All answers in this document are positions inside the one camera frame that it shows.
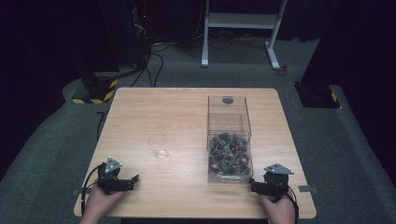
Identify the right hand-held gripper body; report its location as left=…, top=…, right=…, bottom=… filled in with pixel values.
left=257, top=162, right=295, bottom=197

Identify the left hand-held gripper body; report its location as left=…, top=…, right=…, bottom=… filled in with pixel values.
left=96, top=157, right=133, bottom=196

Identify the person's left hand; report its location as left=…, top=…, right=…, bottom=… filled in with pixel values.
left=78, top=186, right=127, bottom=224

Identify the person's right hand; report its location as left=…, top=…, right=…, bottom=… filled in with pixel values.
left=259, top=192, right=297, bottom=224

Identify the grey tape piece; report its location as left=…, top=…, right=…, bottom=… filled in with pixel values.
left=297, top=185, right=319, bottom=195
left=71, top=188, right=92, bottom=197

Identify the pile of dark tea bags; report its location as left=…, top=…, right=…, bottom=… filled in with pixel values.
left=208, top=133, right=252, bottom=176

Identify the clear glass cup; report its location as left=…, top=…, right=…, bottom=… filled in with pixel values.
left=148, top=133, right=170, bottom=160

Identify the clear acrylic box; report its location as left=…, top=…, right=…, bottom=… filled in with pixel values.
left=206, top=94, right=254, bottom=184

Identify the black yellow striped stand base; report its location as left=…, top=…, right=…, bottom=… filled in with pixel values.
left=71, top=71, right=120, bottom=105

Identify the small red object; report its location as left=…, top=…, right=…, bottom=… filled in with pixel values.
left=277, top=63, right=290, bottom=77

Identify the dark equipment rack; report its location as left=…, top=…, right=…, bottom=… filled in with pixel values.
left=130, top=0, right=154, bottom=68

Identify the white metal stand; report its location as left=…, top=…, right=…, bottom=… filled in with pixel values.
left=200, top=0, right=290, bottom=70

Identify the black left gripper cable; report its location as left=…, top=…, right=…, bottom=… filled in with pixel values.
left=80, top=164, right=104, bottom=217

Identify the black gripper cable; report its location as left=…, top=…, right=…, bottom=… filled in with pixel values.
left=80, top=164, right=104, bottom=217
left=285, top=185, right=300, bottom=224

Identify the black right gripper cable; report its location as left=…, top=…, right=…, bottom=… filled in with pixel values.
left=285, top=185, right=300, bottom=224

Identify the black floor cable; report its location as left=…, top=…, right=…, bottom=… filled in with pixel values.
left=130, top=50, right=165, bottom=88

